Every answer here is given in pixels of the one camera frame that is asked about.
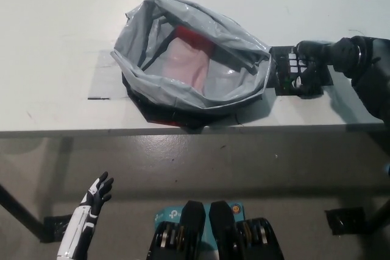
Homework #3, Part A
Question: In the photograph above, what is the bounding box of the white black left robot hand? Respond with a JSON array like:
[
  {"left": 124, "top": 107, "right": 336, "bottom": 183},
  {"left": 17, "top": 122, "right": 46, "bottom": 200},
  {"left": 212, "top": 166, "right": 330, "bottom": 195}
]
[{"left": 60, "top": 171, "right": 115, "bottom": 255}]

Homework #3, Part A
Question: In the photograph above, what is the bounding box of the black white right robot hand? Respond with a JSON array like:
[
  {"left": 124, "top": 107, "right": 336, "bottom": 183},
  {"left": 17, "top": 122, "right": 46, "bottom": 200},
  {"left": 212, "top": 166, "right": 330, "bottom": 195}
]
[{"left": 288, "top": 39, "right": 342, "bottom": 99}]

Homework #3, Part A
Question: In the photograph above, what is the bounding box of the rubik's cube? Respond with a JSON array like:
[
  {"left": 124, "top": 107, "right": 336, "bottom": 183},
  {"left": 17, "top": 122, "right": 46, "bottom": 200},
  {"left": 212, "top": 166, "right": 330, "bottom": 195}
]
[{"left": 282, "top": 52, "right": 308, "bottom": 93}]

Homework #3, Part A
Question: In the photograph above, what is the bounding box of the grey plastic bag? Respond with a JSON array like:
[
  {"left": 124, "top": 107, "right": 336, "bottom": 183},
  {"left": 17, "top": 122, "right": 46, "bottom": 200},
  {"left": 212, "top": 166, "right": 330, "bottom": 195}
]
[{"left": 110, "top": 0, "right": 272, "bottom": 130}]

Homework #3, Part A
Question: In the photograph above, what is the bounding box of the black tape square marker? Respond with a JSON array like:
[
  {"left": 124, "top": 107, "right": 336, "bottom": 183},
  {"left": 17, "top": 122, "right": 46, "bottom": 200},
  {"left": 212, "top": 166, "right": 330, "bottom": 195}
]
[{"left": 266, "top": 45, "right": 333, "bottom": 100}]

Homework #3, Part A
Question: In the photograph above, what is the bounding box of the black table leg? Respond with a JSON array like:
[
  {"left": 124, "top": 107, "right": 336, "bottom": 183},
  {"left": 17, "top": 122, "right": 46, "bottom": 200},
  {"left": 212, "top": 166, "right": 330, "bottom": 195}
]
[
  {"left": 0, "top": 182, "right": 49, "bottom": 238},
  {"left": 367, "top": 192, "right": 390, "bottom": 227}
]

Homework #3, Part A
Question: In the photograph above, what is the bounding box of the teal tp-link box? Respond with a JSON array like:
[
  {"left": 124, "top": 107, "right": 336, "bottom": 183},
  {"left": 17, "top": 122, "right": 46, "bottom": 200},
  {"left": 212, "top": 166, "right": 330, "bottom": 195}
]
[{"left": 153, "top": 201, "right": 246, "bottom": 251}]

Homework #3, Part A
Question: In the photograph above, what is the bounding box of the black ribbed robot torso block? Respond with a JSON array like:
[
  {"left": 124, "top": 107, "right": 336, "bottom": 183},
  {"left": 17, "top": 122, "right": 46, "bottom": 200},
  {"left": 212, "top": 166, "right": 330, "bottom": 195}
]
[
  {"left": 147, "top": 200, "right": 208, "bottom": 260},
  {"left": 210, "top": 200, "right": 286, "bottom": 260}
]

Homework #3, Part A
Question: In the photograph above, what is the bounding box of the clear tape patch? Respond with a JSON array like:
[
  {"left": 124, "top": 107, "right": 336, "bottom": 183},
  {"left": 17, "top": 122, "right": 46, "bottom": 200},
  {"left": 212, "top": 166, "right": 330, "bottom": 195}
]
[{"left": 87, "top": 50, "right": 135, "bottom": 101}]

